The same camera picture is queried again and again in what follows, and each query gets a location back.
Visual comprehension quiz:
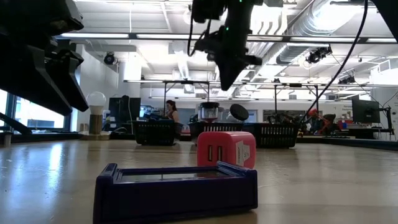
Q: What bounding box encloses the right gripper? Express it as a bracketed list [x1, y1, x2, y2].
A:
[195, 0, 264, 91]

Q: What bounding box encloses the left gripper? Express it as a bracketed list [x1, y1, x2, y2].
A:
[0, 29, 90, 116]

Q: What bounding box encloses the black-capped green-sand hourglass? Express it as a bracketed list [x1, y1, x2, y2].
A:
[229, 103, 250, 123]

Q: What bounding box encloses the black-capped red-sand hourglass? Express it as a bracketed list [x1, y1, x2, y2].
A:
[197, 101, 220, 123]

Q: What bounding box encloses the large window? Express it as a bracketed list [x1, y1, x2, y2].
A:
[0, 88, 66, 130]

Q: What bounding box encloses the light bulb on wooden stand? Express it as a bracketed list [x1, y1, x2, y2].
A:
[86, 91, 111, 141]

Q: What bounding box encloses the black plastic basket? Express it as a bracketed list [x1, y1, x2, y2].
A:
[244, 123, 299, 149]
[132, 119, 177, 146]
[188, 121, 246, 146]

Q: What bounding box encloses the person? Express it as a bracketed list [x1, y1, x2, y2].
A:
[119, 95, 131, 123]
[164, 99, 180, 123]

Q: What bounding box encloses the pink charger with white label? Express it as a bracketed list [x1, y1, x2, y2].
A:
[196, 131, 257, 170]

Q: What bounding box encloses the long light bar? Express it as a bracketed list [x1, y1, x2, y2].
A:
[55, 32, 398, 44]

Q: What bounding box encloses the black computer monitor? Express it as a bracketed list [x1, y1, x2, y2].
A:
[108, 96, 142, 118]

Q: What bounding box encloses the blue framed display module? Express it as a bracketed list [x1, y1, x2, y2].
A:
[92, 161, 259, 224]

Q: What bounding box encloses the black monitor on stand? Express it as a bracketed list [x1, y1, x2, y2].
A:
[351, 98, 395, 135]

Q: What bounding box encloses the black metal rig frame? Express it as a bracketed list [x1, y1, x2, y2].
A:
[162, 80, 211, 123]
[273, 82, 320, 123]

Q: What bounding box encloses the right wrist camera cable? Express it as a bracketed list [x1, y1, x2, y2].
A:
[185, 6, 218, 58]

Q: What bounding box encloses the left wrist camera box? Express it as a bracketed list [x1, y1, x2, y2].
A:
[0, 0, 85, 35]

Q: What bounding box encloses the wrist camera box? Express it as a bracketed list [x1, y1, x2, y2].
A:
[0, 0, 85, 35]
[190, 0, 226, 24]

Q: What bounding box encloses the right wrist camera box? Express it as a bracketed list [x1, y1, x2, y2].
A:
[190, 0, 226, 24]

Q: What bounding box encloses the silver ventilation duct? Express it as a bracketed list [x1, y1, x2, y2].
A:
[275, 0, 369, 65]

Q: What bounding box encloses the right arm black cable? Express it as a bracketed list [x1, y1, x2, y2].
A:
[307, 0, 369, 116]

